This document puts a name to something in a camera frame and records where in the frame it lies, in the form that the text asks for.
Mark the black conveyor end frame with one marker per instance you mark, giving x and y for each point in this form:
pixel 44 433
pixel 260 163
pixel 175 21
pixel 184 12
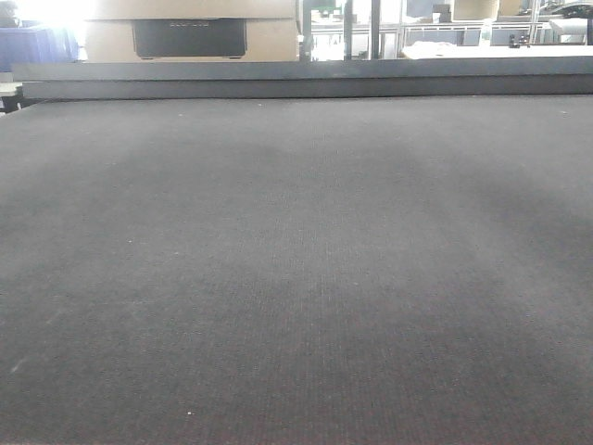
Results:
pixel 336 79

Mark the large cardboard box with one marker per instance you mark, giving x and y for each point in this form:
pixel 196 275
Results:
pixel 166 31

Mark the black conveyor belt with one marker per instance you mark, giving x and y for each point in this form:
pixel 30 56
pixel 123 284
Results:
pixel 374 271

